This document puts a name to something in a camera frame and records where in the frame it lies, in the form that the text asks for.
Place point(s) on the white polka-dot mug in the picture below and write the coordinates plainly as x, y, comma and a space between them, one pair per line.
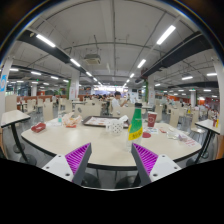
115, 127

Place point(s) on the ceiling air conditioner unit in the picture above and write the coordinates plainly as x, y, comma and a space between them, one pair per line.
92, 59

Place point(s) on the small red packet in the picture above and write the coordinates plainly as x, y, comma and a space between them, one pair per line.
38, 127

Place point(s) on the group of beige chairs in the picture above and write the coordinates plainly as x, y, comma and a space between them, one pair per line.
48, 110

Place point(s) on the crumpled food wrapper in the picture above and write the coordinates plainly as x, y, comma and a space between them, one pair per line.
71, 121

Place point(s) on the red sauce packet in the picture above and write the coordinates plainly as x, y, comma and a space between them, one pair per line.
190, 143

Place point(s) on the green-labelled clear drink bottle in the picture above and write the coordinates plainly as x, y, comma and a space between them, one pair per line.
135, 128

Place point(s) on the person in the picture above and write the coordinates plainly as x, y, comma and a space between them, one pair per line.
116, 101

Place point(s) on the dark food tray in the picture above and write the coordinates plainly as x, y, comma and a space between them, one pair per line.
96, 121

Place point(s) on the group of ceiling lights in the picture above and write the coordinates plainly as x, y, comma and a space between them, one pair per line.
166, 34

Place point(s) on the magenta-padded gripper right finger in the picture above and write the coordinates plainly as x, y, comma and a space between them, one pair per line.
146, 159

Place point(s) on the white paper napkin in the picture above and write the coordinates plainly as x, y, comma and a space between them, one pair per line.
123, 118

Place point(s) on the red paper cup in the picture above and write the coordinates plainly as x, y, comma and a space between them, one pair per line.
152, 120

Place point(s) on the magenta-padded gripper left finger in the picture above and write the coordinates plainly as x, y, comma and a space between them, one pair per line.
77, 159

